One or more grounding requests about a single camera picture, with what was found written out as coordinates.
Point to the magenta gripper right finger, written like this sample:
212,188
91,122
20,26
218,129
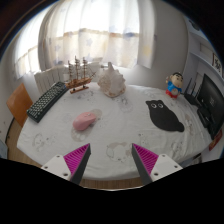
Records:
152,167

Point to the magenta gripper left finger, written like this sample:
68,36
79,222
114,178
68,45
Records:
71,166

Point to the black cat-shaped mouse pad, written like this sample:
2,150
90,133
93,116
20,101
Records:
162,117

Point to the white patterned tablecloth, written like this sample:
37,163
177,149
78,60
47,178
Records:
120,122

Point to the black keyboard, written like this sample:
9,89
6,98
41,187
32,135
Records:
38,109

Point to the black wifi router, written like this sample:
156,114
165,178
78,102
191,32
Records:
191,94

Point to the wooden model sailing ship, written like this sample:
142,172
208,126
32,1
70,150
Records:
80,75

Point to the orange wooden chair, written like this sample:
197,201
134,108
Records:
18,103

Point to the cartoon boy figurine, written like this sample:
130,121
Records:
174,85

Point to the black monitor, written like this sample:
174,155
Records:
211,106

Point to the white sheer curtain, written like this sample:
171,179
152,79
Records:
121,32

